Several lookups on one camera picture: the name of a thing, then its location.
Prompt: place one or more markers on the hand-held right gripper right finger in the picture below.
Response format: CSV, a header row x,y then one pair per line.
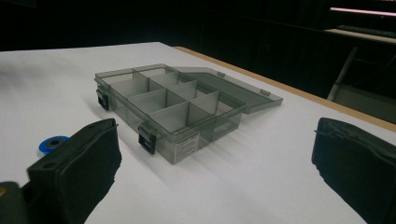
x,y
358,168

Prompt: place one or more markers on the grey clear compartment box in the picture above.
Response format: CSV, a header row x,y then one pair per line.
x,y
174,105

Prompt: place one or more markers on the dark keyboard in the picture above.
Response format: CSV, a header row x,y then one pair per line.
x,y
367,31

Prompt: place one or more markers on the blue tape roll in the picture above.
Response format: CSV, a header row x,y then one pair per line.
x,y
51,144

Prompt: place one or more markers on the metal stand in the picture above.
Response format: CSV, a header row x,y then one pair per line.
x,y
344,71

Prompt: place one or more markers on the light desk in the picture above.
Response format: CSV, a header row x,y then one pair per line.
x,y
358,35

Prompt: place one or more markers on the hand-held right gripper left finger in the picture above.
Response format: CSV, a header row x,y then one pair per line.
x,y
81,168

